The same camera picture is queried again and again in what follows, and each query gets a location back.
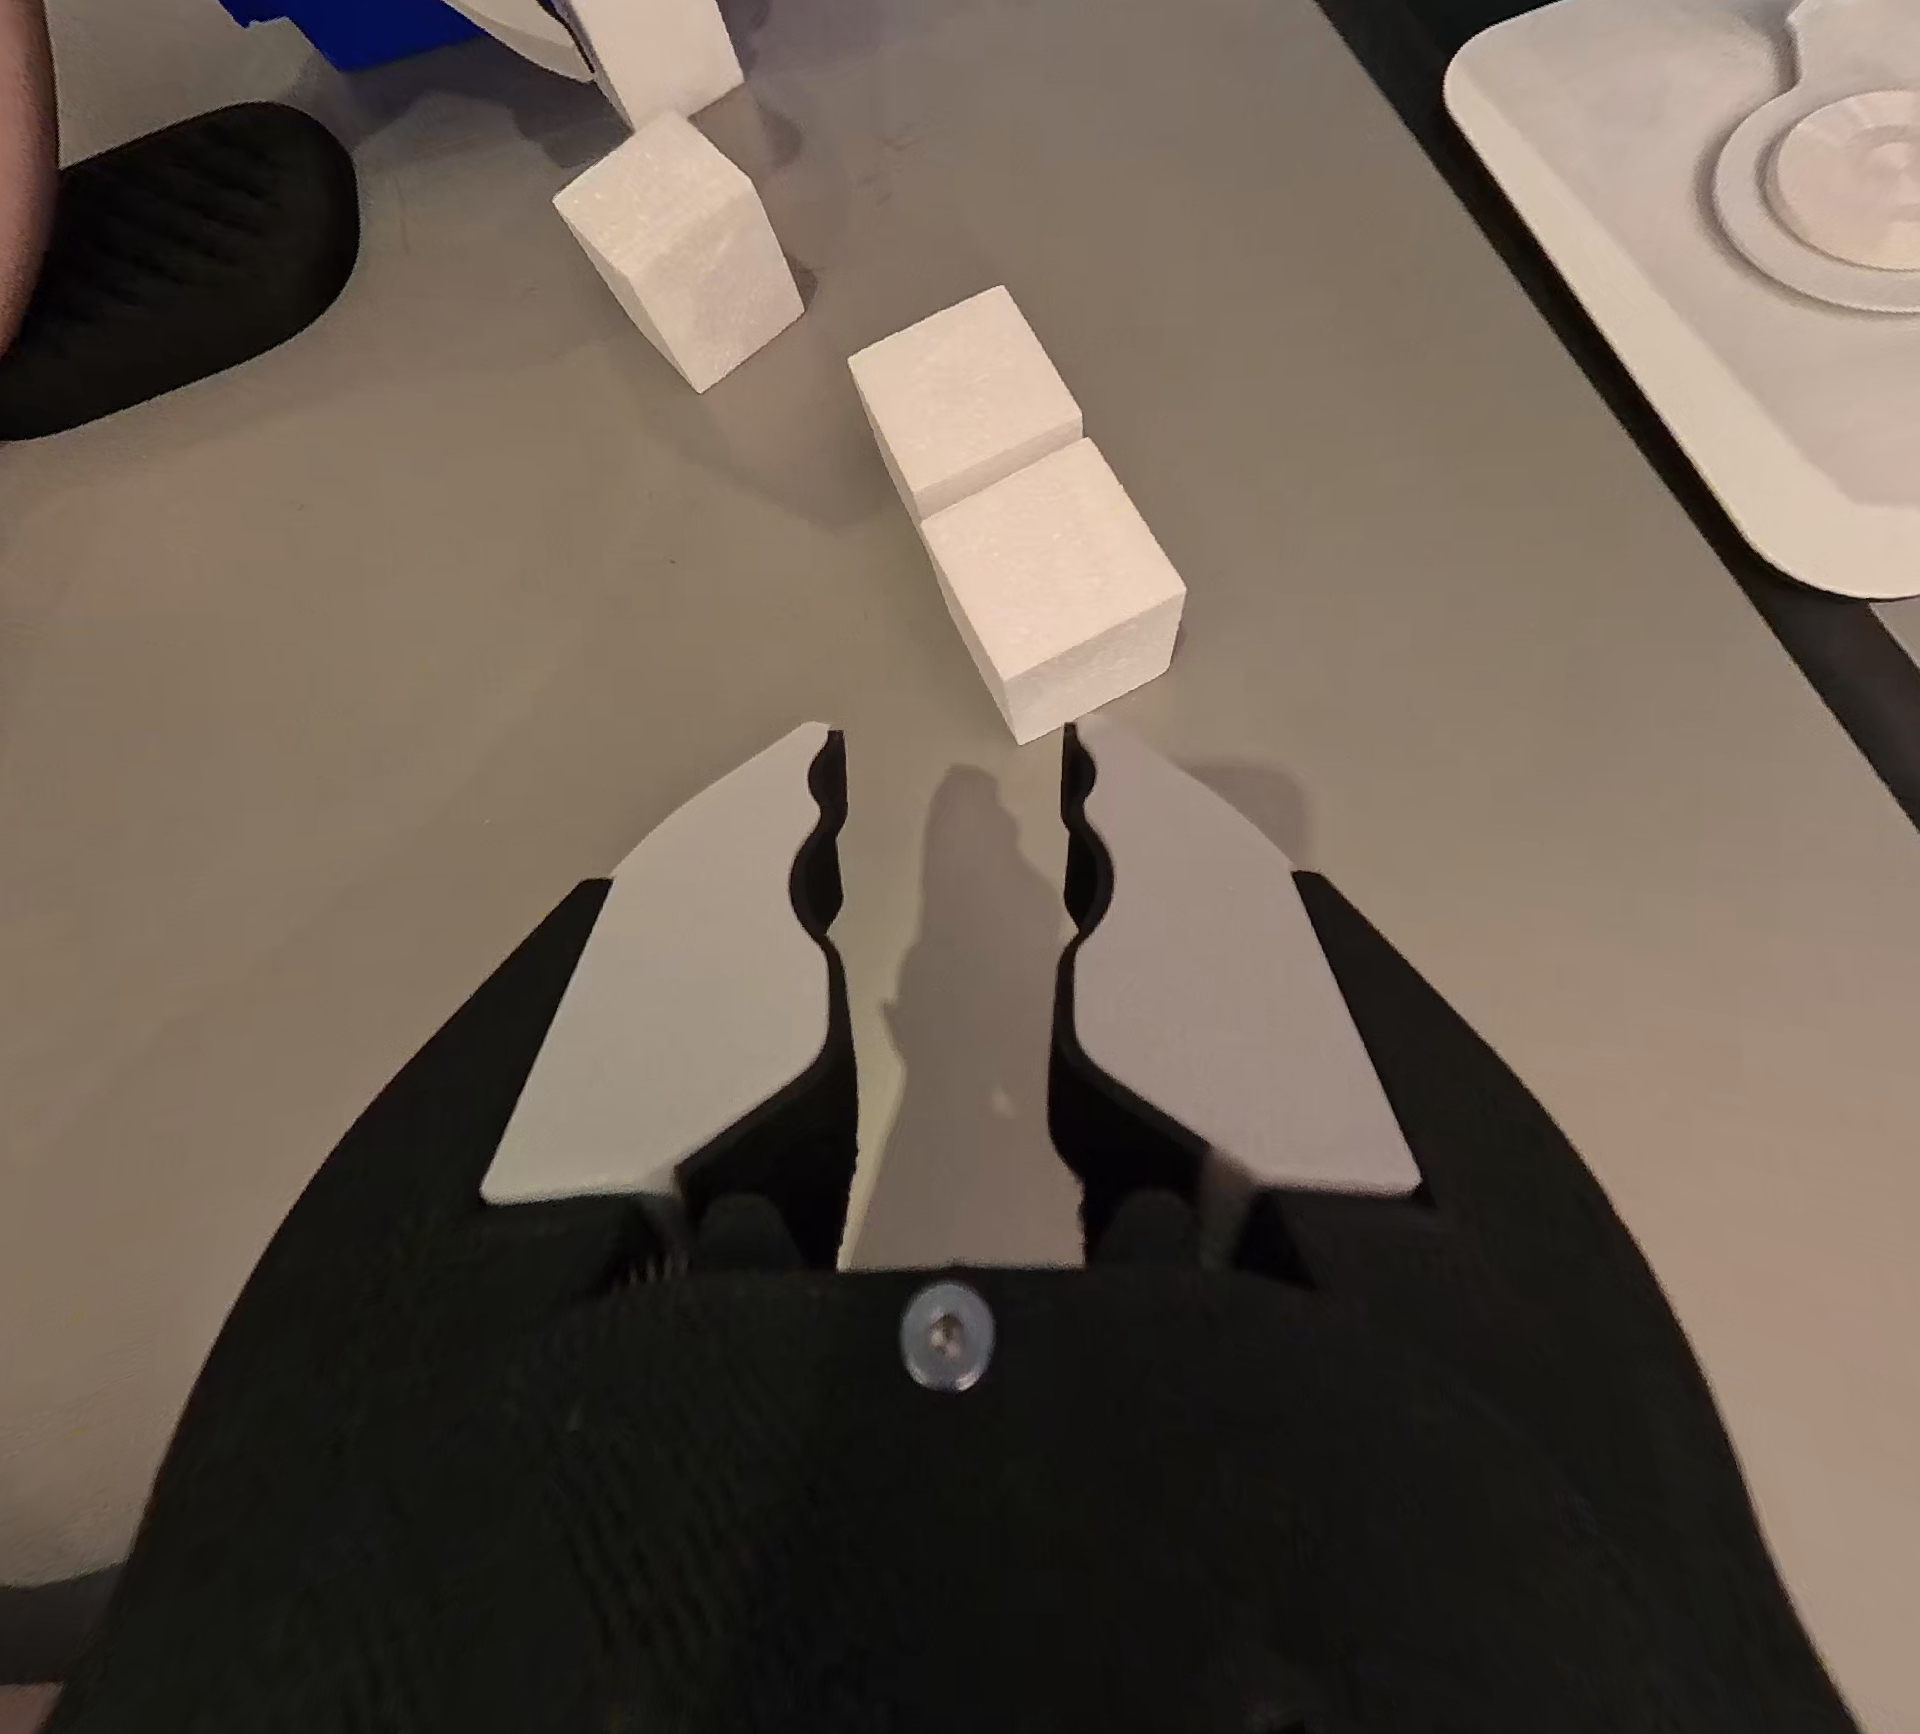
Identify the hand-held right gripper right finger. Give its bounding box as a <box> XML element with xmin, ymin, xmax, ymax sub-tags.
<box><xmin>1046</xmin><ymin>722</ymin><xmax>1424</xmax><ymax>1277</ymax></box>

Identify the person's left forearm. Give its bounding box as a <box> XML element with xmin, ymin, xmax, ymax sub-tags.
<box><xmin>0</xmin><ymin>0</ymin><xmax>65</xmax><ymax>347</ymax></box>

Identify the black chair armrest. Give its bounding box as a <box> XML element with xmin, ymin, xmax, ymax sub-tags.
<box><xmin>0</xmin><ymin>102</ymin><xmax>362</xmax><ymax>443</ymax></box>

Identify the wooden board document stand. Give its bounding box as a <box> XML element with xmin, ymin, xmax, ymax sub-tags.
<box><xmin>1441</xmin><ymin>0</ymin><xmax>1920</xmax><ymax>600</ymax></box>

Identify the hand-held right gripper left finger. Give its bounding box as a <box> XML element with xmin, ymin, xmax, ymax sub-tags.
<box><xmin>479</xmin><ymin>717</ymin><xmax>860</xmax><ymax>1277</ymax></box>

